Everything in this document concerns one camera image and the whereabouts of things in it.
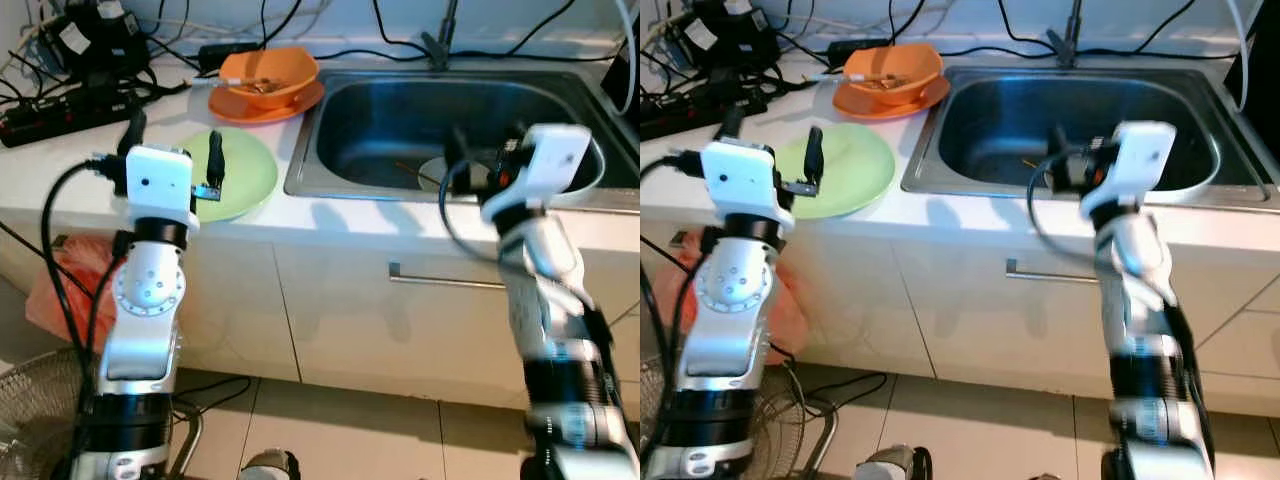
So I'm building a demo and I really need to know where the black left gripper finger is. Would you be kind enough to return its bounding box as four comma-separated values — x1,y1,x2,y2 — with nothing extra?
720,101,748,152
804,124,826,190
204,127,227,190
119,107,150,157

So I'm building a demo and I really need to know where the white bowl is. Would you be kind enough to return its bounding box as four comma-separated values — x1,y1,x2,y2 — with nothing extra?
418,157,491,193

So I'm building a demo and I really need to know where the green plate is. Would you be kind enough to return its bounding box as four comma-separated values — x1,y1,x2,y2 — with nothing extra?
775,122,897,219
180,127,279,223

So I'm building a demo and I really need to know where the black power strip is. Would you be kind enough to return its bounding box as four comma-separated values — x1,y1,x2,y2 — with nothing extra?
640,82,771,141
0,85,151,149

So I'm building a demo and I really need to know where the orange plate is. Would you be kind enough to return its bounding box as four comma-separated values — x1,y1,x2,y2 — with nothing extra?
832,76,951,121
207,80,326,125

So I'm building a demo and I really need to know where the stainless steel sink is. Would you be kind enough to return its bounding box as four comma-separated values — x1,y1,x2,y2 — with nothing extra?
900,65,1280,216
283,68,641,213

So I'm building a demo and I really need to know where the black charger box white label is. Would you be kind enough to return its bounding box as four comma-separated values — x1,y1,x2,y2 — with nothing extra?
45,0,153,86
672,0,783,73

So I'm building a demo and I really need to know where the black power brick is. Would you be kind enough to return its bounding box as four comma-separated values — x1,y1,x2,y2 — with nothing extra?
826,38,891,66
197,42,263,73

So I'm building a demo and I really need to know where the metal faucet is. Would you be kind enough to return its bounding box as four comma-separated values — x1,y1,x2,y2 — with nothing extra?
420,0,461,73
1045,0,1086,69

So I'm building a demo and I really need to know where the orange bowl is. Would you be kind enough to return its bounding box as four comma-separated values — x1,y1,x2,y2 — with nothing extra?
843,43,944,104
218,47,319,109

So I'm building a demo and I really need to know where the red plastic bag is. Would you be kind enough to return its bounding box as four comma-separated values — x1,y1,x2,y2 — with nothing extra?
25,235,131,346
660,230,811,366

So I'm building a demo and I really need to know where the plain white cabinet door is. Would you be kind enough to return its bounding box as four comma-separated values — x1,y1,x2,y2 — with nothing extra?
140,232,301,383
770,232,936,379

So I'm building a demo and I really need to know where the metal cage floor fan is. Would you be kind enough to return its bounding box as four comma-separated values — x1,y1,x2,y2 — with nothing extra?
0,345,206,480
640,355,841,480

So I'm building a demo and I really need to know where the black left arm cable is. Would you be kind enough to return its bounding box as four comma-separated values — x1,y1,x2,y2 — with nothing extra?
40,158,129,401
640,150,701,331

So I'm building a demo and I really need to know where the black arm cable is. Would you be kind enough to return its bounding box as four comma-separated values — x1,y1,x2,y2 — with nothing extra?
640,150,701,331
438,158,526,269
1026,150,1116,269
40,158,129,401

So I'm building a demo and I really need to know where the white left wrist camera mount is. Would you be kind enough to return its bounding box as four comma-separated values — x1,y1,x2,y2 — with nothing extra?
124,144,202,238
700,138,781,226

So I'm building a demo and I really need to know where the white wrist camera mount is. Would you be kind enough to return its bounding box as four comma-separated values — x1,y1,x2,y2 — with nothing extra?
1078,120,1179,223
124,144,202,238
482,122,594,225
700,138,781,226

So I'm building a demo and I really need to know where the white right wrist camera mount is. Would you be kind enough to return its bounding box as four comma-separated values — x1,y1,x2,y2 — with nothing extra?
1078,120,1179,223
482,122,594,225

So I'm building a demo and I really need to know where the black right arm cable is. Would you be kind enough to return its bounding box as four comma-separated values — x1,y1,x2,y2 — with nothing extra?
438,158,526,269
1026,150,1116,269

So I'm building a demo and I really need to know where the metal cabinet handle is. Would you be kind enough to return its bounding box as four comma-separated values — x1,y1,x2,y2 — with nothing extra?
387,262,511,293
1005,258,1116,289

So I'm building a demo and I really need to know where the white hose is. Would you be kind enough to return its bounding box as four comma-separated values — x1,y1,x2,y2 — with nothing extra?
608,0,641,116
1225,0,1256,113

